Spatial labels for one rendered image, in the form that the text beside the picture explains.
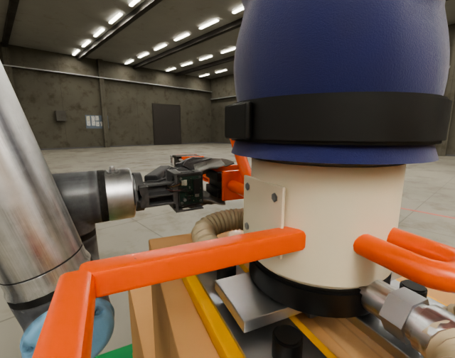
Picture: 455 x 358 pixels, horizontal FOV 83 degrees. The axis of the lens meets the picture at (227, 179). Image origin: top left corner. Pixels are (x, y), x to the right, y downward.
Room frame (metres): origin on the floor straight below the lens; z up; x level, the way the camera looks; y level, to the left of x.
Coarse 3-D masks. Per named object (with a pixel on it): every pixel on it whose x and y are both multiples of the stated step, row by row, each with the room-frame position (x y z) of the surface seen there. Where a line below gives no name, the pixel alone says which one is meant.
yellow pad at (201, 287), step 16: (208, 272) 0.35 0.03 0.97; (224, 272) 0.32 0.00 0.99; (240, 272) 0.35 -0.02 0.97; (192, 288) 0.32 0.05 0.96; (208, 288) 0.31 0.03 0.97; (208, 304) 0.29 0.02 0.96; (224, 304) 0.28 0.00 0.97; (208, 320) 0.26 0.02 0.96; (224, 320) 0.25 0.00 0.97; (288, 320) 0.25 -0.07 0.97; (224, 336) 0.24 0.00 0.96; (240, 336) 0.23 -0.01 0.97; (256, 336) 0.23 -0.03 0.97; (272, 336) 0.21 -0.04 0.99; (288, 336) 0.20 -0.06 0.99; (304, 336) 0.23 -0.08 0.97; (224, 352) 0.22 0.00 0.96; (240, 352) 0.22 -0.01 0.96; (256, 352) 0.21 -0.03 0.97; (272, 352) 0.21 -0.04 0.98; (288, 352) 0.19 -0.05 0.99; (304, 352) 0.21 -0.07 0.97; (320, 352) 0.21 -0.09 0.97
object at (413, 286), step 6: (390, 282) 0.33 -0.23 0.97; (396, 282) 0.33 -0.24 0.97; (402, 282) 0.29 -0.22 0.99; (408, 282) 0.29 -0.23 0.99; (414, 288) 0.28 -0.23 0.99; (420, 288) 0.28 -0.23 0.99; (426, 288) 0.28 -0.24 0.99; (420, 294) 0.27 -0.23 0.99; (426, 294) 0.27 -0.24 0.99; (432, 300) 0.29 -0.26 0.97; (438, 300) 0.30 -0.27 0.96
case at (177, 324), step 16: (160, 240) 0.52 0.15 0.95; (176, 240) 0.52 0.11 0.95; (160, 288) 0.36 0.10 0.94; (176, 288) 0.35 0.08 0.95; (160, 304) 0.37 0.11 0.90; (176, 304) 0.31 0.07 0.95; (192, 304) 0.31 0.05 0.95; (448, 304) 0.32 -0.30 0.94; (160, 320) 0.38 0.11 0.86; (176, 320) 0.28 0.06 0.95; (192, 320) 0.28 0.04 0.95; (304, 320) 0.28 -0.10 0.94; (320, 320) 0.28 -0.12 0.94; (336, 320) 0.28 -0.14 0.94; (160, 336) 0.39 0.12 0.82; (176, 336) 0.26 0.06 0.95; (192, 336) 0.26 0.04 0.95; (208, 336) 0.26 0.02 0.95; (320, 336) 0.26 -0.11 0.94; (336, 336) 0.26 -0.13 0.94; (352, 336) 0.26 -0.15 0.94; (160, 352) 0.41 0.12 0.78; (176, 352) 0.24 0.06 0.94; (192, 352) 0.24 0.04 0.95; (208, 352) 0.24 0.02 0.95; (336, 352) 0.24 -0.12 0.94; (352, 352) 0.24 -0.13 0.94; (368, 352) 0.24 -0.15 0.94; (384, 352) 0.24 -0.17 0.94
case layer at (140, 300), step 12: (144, 288) 0.94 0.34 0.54; (132, 300) 0.87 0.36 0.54; (144, 300) 0.87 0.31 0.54; (132, 312) 0.88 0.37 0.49; (144, 312) 0.81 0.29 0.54; (132, 324) 0.92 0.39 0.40; (144, 324) 0.75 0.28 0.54; (132, 336) 0.98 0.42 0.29; (144, 336) 0.70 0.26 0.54; (144, 348) 0.65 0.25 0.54
